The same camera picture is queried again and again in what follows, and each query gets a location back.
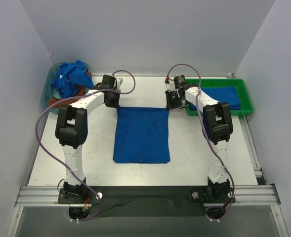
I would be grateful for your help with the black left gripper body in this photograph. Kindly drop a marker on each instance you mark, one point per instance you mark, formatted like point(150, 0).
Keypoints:
point(112, 100)

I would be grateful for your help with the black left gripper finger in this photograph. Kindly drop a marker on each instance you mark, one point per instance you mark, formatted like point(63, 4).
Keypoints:
point(117, 100)
point(110, 103)

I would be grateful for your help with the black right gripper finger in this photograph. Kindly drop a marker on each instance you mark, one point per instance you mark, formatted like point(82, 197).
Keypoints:
point(170, 104)
point(169, 94)

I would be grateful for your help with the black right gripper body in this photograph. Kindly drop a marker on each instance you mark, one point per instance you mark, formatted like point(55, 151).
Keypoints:
point(171, 101)

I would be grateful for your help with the blue towel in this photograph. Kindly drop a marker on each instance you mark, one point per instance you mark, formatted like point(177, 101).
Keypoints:
point(141, 136)
point(213, 95)

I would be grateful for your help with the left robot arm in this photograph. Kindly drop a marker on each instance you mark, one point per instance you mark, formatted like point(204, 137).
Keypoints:
point(72, 130)

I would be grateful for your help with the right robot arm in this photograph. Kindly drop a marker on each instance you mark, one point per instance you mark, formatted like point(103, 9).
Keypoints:
point(217, 126)

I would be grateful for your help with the pile of blue towels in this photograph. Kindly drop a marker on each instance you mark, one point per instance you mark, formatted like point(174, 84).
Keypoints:
point(69, 77)

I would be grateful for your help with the teal plastic basket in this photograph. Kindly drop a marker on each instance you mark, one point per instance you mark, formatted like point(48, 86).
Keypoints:
point(51, 95)

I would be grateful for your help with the green plastic tray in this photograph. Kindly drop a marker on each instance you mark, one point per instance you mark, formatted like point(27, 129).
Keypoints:
point(243, 95)

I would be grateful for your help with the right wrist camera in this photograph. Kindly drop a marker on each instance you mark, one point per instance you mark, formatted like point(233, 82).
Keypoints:
point(179, 81)

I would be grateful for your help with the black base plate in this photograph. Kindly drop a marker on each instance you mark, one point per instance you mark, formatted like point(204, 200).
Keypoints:
point(150, 201)

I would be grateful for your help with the aluminium frame rail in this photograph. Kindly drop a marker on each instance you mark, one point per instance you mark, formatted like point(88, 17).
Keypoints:
point(244, 194)

